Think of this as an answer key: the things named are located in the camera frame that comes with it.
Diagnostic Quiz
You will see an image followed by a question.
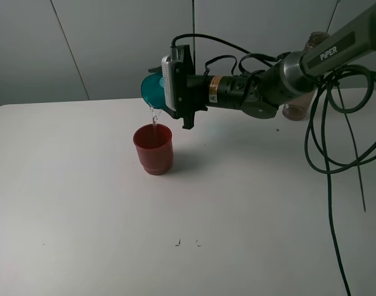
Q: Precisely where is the teal translucent cup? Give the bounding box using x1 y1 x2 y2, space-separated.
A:
141 72 176 111

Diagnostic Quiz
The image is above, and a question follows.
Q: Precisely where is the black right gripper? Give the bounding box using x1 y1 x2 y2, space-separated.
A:
148 66 259 129

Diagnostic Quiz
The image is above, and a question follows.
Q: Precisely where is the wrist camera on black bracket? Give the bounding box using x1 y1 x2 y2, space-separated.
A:
161 45 194 119

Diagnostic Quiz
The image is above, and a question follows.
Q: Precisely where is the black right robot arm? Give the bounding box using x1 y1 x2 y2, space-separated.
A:
141 3 376 130

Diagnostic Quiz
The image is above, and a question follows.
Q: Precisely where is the black camera cable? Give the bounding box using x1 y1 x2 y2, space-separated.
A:
171 33 376 296

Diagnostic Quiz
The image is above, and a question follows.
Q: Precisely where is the smoky clear water bottle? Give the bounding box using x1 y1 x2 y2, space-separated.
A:
282 31 329 121

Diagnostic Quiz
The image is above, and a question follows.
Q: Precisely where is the red plastic cup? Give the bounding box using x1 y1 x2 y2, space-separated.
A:
133 124 174 175

